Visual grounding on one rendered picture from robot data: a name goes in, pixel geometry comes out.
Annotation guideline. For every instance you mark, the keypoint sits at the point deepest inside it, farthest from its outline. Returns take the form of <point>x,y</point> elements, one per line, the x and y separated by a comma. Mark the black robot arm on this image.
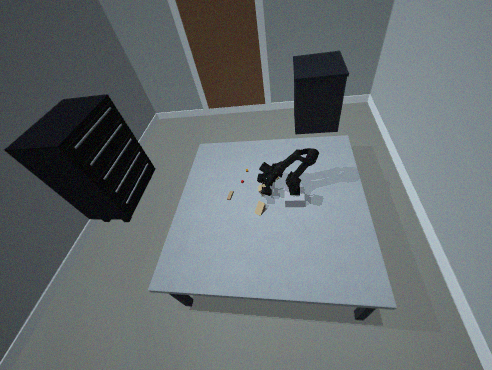
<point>292,180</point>

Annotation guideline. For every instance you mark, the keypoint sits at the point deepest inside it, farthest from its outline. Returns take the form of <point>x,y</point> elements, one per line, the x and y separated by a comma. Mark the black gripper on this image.
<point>267,190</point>

